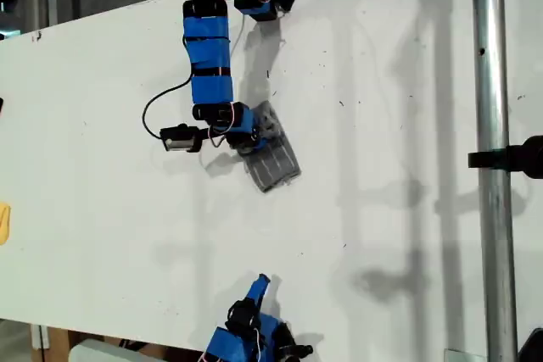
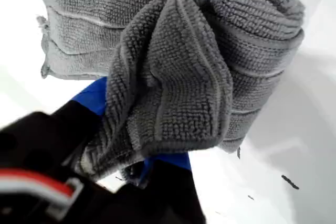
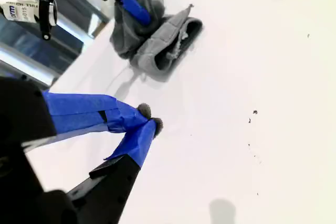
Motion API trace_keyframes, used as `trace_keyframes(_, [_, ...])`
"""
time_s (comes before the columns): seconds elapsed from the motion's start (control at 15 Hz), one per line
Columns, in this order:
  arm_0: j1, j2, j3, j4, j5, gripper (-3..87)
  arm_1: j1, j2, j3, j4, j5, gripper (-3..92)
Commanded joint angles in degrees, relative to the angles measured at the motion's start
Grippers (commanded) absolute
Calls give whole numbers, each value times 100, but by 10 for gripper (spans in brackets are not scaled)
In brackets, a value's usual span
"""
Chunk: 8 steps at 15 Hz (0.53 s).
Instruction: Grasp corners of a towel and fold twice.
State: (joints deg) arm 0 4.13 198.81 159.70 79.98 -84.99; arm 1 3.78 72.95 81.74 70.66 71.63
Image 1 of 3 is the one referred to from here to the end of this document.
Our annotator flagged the grey striped towel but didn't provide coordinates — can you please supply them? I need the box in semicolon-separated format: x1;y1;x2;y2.
241;100;303;194

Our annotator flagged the white box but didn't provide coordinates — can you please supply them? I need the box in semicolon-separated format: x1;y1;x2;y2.
68;338;166;362

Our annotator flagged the wooden board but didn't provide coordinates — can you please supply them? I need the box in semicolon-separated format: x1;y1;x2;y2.
30;324;71;362

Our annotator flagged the yellow object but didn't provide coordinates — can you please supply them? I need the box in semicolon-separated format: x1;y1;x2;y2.
0;202;12;247

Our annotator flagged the black clamp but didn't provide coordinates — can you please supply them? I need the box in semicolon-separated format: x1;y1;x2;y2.
467;135;543;180

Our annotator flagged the black block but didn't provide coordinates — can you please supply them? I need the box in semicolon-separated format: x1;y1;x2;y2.
516;326;543;362

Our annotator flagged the red white servo wire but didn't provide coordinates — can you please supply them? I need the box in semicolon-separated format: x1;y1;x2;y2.
202;322;265;362
208;103;239;148

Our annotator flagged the black camera stalk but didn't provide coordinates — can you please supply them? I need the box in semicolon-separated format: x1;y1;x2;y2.
193;124;216;142

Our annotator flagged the black camera box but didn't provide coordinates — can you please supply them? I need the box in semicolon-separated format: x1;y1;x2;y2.
277;341;315;359
160;123;201;154

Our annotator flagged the black camera cable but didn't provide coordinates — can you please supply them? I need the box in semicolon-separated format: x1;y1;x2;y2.
142;69;194;141

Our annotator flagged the steel post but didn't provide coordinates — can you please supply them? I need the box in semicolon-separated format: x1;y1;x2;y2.
470;0;519;362

